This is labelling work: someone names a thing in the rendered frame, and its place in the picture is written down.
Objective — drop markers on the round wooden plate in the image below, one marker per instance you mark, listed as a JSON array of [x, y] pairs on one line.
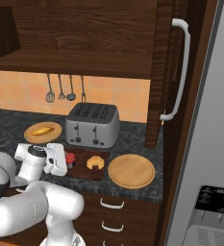
[[43, 138]]

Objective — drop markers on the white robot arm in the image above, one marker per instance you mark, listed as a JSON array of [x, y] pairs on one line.
[[27, 208]]

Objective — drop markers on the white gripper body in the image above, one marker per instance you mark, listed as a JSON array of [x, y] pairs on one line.
[[58, 158]]

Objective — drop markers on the red jam jar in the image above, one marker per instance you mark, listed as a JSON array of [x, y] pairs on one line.
[[70, 157]]

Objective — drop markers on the dark wooden fridge side panel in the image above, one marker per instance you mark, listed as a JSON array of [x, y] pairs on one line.
[[176, 160]]

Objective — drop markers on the hanging metal spoon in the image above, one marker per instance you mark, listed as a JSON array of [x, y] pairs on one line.
[[61, 95]]

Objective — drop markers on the hanging metal fork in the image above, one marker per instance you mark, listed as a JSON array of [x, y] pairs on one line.
[[83, 93]]

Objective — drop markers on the dark wooden cabinet door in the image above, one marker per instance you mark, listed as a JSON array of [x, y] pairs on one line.
[[158, 80]]

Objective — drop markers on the yellow bread roll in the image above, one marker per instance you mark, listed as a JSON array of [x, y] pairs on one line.
[[43, 131]]

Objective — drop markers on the dark wooden cutting board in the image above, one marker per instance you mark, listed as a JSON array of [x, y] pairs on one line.
[[99, 174]]

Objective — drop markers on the silver four-slot toaster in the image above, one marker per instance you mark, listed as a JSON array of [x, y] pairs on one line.
[[92, 131]]

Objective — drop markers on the dark wooden drawer front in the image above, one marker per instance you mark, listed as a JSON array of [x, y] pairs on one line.
[[132, 241], [136, 226], [136, 205]]

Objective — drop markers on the round light wooden board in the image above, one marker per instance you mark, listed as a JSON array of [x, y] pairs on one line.
[[131, 171]]

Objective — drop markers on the hanging metal slotted spatula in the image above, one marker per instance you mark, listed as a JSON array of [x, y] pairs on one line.
[[50, 96]]

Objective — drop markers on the silver fridge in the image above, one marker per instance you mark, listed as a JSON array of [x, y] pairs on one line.
[[212, 128]]

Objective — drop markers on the hanging metal ladle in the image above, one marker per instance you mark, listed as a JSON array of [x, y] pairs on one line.
[[71, 95]]

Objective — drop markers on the dark wooden wall cabinet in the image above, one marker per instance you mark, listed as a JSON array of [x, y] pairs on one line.
[[78, 38]]

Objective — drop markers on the golden croissant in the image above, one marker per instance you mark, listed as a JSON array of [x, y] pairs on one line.
[[95, 162]]

